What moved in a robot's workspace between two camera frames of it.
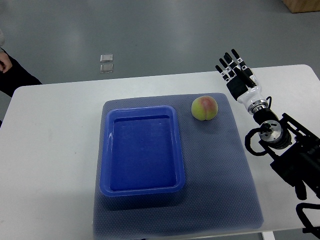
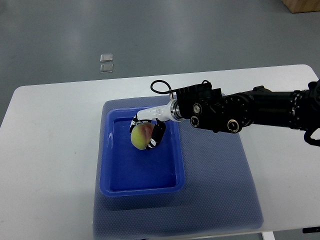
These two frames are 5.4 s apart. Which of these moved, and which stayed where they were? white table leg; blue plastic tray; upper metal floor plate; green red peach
Moved: green red peach
Stayed: upper metal floor plate; blue plastic tray; white table leg
